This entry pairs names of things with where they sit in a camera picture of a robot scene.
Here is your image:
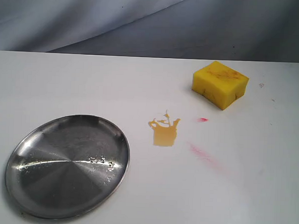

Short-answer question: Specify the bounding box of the yellow sponge block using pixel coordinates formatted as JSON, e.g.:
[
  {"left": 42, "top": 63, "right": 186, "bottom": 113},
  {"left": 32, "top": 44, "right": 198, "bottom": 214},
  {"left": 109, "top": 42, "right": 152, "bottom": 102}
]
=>
[{"left": 192, "top": 61, "right": 249, "bottom": 110}]

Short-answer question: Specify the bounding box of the orange liquid spill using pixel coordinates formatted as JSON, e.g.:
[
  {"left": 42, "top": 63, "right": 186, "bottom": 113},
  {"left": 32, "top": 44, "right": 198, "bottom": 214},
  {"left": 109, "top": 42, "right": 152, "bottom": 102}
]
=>
[{"left": 148, "top": 110, "right": 181, "bottom": 147}]

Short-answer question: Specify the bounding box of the round stainless steel plate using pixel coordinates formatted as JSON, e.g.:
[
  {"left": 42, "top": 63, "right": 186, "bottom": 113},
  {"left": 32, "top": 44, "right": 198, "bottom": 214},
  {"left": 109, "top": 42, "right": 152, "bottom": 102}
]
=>
[{"left": 4, "top": 114, "right": 130, "bottom": 220}]

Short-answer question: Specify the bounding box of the grey fabric backdrop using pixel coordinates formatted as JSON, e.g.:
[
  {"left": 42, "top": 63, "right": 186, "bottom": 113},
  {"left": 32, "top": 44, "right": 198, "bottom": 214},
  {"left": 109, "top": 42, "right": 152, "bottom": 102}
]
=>
[{"left": 0, "top": 0, "right": 299, "bottom": 62}]

